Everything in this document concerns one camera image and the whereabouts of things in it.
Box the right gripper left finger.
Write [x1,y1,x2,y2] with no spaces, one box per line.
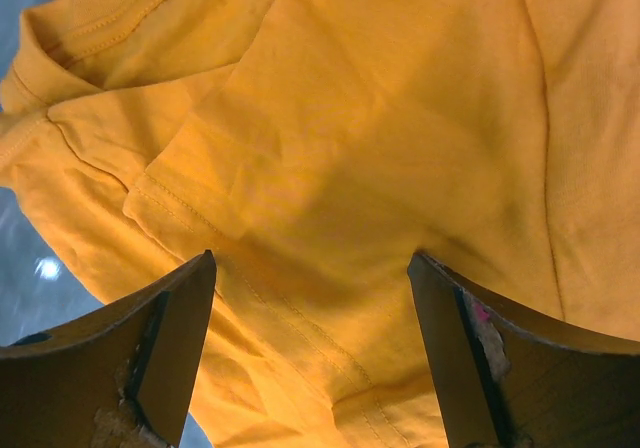
[1,251,216,447]

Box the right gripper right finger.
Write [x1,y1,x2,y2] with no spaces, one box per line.
[407,252,639,447]

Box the orange t shirt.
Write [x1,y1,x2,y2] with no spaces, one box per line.
[1,0,639,447]

